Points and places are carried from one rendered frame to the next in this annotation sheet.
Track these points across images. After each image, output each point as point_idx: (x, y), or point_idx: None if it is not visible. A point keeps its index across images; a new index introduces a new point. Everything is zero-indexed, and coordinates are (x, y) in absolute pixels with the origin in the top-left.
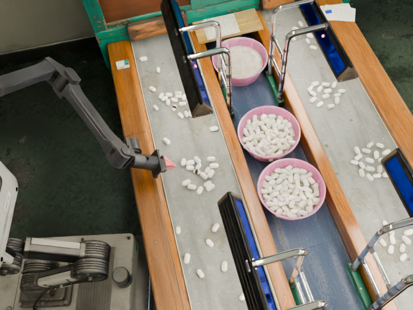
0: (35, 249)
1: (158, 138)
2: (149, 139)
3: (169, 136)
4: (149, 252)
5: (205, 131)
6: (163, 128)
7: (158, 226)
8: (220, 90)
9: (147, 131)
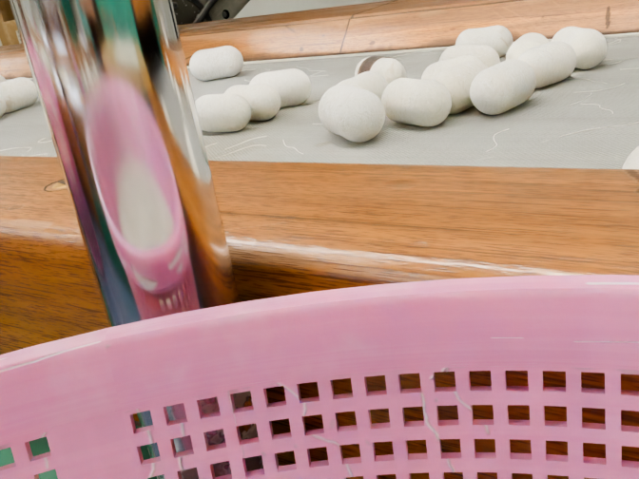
0: None
1: (280, 67)
2: (302, 39)
3: (233, 82)
4: (4, 46)
5: (18, 155)
6: (308, 74)
7: (10, 49)
8: (30, 225)
9: (348, 33)
